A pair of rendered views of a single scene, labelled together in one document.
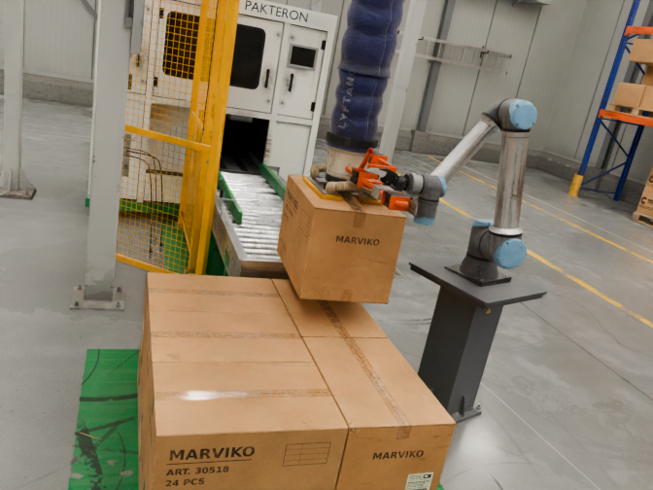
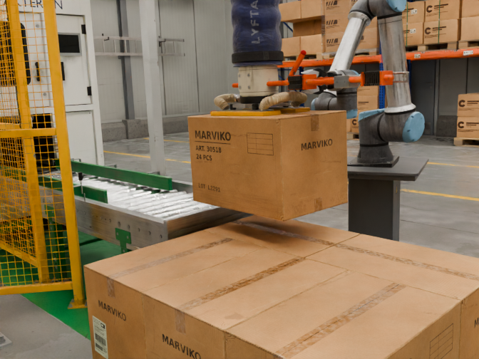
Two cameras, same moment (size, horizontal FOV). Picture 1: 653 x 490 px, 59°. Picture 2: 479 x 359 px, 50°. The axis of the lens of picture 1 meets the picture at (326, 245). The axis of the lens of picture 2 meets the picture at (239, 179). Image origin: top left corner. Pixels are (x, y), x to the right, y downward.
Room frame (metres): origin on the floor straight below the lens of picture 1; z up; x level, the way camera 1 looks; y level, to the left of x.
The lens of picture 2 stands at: (0.54, 0.98, 1.21)
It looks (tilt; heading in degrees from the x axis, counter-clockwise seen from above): 11 degrees down; 337
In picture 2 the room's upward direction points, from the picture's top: 2 degrees counter-clockwise
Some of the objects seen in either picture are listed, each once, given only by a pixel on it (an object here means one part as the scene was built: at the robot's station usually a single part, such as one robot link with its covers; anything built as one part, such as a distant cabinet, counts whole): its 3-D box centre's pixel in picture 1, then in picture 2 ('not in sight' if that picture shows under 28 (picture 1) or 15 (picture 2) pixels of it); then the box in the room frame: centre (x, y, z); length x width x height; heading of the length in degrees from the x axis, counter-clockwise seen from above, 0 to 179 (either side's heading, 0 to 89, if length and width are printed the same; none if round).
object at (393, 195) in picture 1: (395, 200); (376, 78); (2.05, -0.21, 1.20); 0.08 x 0.07 x 0.05; 19
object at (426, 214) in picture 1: (425, 210); (345, 105); (2.50, -0.40, 1.08); 0.12 x 0.09 x 0.12; 15
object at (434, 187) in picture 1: (429, 186); (345, 80); (2.49, -0.39, 1.20); 0.12 x 0.09 x 0.10; 111
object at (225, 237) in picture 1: (214, 210); (56, 206); (3.84, 0.80, 0.50); 2.31 x 0.05 x 0.19; 21
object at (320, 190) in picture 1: (322, 185); (244, 110); (2.58, 0.07, 1.09); 0.34 x 0.10 x 0.05; 19
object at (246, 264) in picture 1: (305, 267); (222, 211); (2.87, 0.08, 0.58); 0.70 x 0.03 x 0.06; 111
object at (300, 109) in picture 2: (360, 190); (274, 107); (2.64, -0.11, 1.09); 0.34 x 0.10 x 0.05; 19
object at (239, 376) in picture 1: (270, 378); (287, 315); (2.13, 0.12, 0.34); 1.20 x 1.00 x 0.40; 21
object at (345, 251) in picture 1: (334, 235); (265, 158); (2.59, -0.03, 0.87); 0.60 x 0.40 x 0.40; 17
